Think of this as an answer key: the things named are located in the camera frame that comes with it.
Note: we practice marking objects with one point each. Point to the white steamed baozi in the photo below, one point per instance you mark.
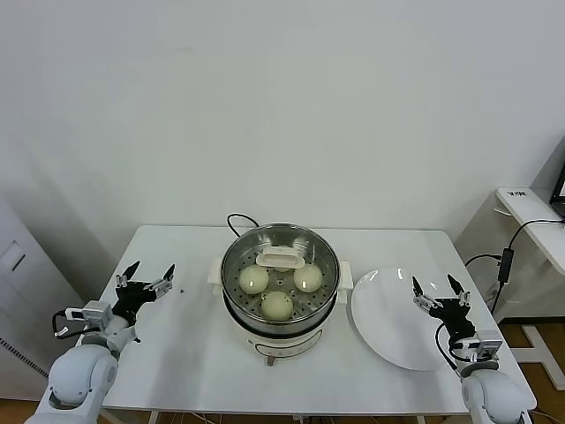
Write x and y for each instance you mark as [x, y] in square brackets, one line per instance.
[307, 278]
[254, 280]
[276, 306]

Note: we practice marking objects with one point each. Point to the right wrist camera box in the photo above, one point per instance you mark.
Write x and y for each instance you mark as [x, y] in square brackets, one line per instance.
[483, 346]

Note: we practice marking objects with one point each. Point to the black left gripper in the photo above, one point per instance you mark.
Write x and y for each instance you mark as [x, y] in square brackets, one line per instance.
[132, 298]

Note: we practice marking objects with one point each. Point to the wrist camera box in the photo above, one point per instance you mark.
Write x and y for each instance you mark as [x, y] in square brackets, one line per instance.
[483, 346]
[95, 314]

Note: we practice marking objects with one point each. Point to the black laptop screen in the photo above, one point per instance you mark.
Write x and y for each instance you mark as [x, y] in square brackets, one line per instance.
[561, 185]

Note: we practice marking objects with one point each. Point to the large white plate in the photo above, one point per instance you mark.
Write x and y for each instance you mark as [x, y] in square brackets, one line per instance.
[388, 318]

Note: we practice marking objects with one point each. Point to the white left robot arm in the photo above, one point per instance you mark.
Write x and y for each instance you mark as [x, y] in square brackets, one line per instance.
[79, 380]

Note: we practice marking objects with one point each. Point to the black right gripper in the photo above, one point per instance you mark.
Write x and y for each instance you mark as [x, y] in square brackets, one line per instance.
[457, 318]

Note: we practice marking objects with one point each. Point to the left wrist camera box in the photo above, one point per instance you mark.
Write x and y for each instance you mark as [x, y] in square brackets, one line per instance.
[95, 314]

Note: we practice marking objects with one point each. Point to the white cabinet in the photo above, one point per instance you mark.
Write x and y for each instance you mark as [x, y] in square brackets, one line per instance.
[26, 274]

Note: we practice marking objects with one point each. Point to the round glass pot lid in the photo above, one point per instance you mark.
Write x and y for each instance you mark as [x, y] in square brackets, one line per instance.
[280, 258]

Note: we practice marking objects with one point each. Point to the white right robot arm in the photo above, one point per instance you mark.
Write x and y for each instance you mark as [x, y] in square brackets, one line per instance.
[494, 397]

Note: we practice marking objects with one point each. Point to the cream electric cooker base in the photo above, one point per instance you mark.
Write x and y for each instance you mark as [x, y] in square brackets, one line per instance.
[282, 346]

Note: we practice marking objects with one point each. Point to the white desk foot frame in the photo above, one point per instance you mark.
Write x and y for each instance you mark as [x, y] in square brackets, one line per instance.
[536, 344]

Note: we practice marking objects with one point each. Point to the perforated steel steamer basket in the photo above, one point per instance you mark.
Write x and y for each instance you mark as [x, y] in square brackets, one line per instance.
[282, 328]

